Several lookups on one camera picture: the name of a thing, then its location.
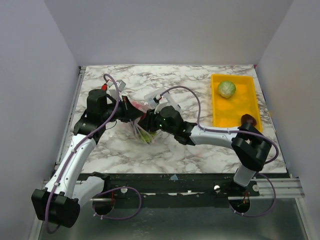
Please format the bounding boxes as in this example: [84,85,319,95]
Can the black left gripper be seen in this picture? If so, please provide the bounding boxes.
[101,95,145,123]

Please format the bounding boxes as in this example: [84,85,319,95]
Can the red tomato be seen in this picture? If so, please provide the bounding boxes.
[131,101,149,113]

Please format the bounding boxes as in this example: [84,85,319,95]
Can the pale green celery stalk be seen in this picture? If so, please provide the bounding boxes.
[139,132,157,144]

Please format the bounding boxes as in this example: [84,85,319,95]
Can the clear zip top bag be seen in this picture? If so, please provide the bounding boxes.
[122,99,163,146]

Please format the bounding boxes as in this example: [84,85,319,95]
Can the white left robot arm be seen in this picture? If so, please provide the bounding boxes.
[31,89,144,234]

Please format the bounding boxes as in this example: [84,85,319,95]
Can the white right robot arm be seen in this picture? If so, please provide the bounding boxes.
[138,106,272,196]

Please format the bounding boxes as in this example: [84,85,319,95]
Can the clear plastic screw box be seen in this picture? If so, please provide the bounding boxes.
[144,87,181,113]

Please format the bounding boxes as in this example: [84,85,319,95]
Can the red utility knife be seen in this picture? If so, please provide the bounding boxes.
[101,85,108,91]

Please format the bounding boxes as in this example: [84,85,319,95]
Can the green cabbage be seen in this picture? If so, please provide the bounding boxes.
[217,81,236,99]

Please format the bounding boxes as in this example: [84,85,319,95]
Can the yellow plastic bin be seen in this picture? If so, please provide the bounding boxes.
[210,74,263,132]

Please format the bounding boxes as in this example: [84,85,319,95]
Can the dark red beet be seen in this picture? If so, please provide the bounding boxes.
[240,114,257,126]

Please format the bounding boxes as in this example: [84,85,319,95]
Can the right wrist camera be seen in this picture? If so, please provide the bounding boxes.
[153,94,168,114]

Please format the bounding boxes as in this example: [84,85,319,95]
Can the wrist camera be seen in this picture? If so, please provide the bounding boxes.
[106,80,126,100]
[153,94,168,114]

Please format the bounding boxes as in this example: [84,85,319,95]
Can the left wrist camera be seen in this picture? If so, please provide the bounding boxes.
[106,80,126,100]

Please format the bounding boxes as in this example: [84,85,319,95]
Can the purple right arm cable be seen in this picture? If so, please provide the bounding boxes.
[159,86,280,165]

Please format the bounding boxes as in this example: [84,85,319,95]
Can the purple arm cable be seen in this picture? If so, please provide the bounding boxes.
[44,73,123,235]
[159,86,280,165]

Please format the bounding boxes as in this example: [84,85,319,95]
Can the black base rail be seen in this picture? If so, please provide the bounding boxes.
[72,172,266,209]

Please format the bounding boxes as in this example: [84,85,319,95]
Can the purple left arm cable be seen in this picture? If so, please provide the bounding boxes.
[44,73,123,235]

